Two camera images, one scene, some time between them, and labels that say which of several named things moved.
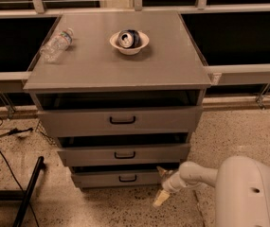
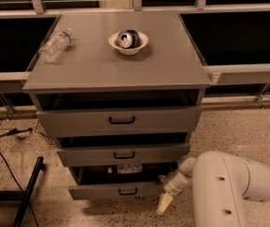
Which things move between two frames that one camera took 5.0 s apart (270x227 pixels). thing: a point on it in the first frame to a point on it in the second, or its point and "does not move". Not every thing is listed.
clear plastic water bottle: x=54 y=48 does not move
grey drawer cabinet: x=120 y=93 does not move
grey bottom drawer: x=117 y=179 to x=117 y=192
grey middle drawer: x=106 y=154 does not move
